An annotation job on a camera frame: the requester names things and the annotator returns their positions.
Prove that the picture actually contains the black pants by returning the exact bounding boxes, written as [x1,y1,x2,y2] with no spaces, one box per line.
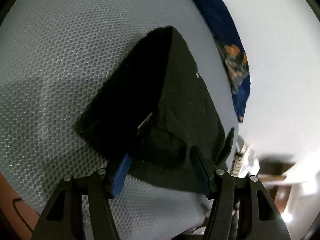
[74,26,237,193]

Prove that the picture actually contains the grey mesh mattress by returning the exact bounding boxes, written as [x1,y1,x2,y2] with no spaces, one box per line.
[0,0,239,240]

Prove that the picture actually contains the blue floral blanket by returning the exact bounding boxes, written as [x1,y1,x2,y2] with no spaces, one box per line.
[193,0,251,123]

